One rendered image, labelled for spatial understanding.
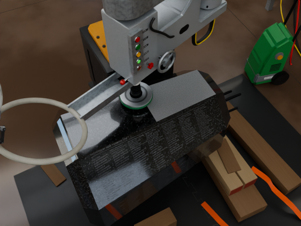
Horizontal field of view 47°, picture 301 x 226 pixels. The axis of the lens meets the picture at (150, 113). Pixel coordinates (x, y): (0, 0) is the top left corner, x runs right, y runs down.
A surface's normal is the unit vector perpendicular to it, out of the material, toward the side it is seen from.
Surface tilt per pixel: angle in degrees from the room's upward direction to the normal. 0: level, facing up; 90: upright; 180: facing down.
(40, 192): 0
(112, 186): 45
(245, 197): 0
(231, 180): 0
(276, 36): 34
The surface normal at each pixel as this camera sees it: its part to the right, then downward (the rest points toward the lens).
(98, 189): 0.32, 0.08
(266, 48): -0.93, 0.01
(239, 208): -0.02, -0.59
